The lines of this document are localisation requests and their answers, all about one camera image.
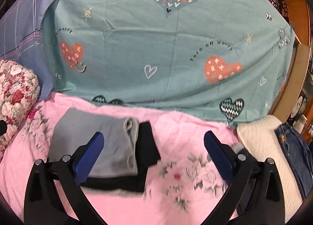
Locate teal heart print pillow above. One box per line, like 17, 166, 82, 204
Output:
42, 0, 295, 125

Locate pink floral bed sheet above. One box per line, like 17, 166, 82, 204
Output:
1, 93, 238, 224

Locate blue denim jeans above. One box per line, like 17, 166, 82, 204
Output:
274, 123, 312, 200

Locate black folded garment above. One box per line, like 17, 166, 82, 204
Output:
80, 122, 161, 193

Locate red white floral quilt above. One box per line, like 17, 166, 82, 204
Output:
1, 60, 40, 157

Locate blue plaid pillow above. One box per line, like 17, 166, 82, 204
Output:
1, 0, 55, 100

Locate white textured pillow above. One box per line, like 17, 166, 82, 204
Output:
237, 115, 303, 221

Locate wooden headboard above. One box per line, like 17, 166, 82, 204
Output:
268, 0, 312, 123

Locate grey-blue pants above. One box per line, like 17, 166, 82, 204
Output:
48, 108, 139, 181

